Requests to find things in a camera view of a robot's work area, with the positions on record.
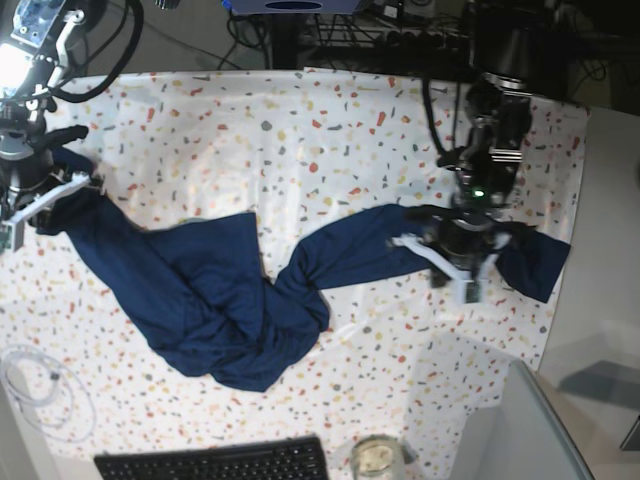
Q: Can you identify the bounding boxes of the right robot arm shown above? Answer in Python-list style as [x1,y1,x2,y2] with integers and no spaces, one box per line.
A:
[1,1,144,219]

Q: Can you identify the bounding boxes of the black computer keyboard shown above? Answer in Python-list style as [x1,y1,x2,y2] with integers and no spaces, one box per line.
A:
[94,436,329,480]

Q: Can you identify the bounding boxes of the navy blue t-shirt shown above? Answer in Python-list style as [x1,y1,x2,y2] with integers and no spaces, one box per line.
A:
[35,145,572,393]

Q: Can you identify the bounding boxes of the black wire rack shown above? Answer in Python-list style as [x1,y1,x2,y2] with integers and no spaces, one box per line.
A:
[299,9,468,48]

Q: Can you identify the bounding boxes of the clear glass jar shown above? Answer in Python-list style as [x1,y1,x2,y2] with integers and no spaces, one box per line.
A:
[350,435,405,480]

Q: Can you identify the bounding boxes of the grey laptop computer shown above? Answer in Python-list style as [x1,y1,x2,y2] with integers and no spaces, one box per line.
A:
[450,360,593,480]

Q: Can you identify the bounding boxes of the blue box with oval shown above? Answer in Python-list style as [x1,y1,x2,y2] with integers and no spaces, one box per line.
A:
[223,0,371,15]

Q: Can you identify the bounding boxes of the terrazzo pattern table cover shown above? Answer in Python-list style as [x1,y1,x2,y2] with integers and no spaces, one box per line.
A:
[0,67,587,474]

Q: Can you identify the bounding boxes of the coiled white cable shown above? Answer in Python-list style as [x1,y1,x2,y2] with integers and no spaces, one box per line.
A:
[0,345,98,444]

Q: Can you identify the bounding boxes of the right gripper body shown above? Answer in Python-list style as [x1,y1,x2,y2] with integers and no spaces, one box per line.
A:
[1,128,55,213]

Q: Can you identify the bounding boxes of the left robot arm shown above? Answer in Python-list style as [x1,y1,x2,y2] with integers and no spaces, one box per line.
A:
[395,1,570,271]

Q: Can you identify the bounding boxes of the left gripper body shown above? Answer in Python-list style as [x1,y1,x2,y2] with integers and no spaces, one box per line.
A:
[429,197,514,268]

